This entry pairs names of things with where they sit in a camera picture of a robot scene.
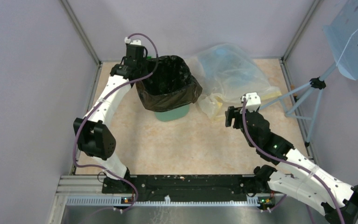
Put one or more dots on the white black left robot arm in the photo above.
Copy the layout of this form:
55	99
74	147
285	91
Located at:
93	131

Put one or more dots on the light blue tripod stand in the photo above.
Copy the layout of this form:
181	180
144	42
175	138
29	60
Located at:
300	94

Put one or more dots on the black trash bag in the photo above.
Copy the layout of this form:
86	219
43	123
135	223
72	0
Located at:
171	86

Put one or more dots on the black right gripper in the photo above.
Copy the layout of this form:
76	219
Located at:
233	112

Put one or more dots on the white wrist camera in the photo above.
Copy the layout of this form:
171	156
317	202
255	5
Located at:
129	41
251	101

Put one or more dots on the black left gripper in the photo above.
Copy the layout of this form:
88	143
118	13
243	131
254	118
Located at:
145	73

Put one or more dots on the green plastic trash bin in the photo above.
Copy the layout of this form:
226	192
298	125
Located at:
172	114

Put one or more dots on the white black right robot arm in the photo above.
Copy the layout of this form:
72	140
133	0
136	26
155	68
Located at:
292	173

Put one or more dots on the clear plastic bag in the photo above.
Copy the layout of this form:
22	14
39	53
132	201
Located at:
226	72

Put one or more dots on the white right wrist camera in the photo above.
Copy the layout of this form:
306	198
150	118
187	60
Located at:
251	101

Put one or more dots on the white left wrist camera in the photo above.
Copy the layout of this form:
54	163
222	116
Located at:
129	41

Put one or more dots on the perforated light blue panel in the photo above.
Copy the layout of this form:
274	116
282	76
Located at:
342	37

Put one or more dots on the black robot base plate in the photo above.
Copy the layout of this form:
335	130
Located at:
190	188

